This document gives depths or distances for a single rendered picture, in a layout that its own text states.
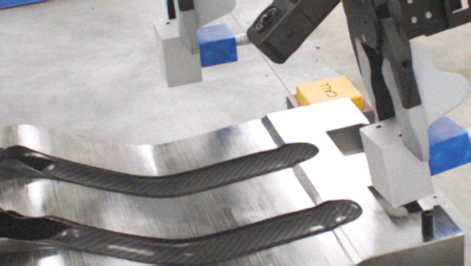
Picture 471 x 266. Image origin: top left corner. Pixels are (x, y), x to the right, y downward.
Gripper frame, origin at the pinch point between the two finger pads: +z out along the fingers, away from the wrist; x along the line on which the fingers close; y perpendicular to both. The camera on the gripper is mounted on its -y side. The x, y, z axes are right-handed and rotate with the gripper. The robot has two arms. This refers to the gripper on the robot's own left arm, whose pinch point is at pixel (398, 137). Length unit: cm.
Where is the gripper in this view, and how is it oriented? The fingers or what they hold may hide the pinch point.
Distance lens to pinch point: 83.7
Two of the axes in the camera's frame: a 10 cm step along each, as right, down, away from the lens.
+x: -2.8, -2.9, 9.2
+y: 9.3, -3.3, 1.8
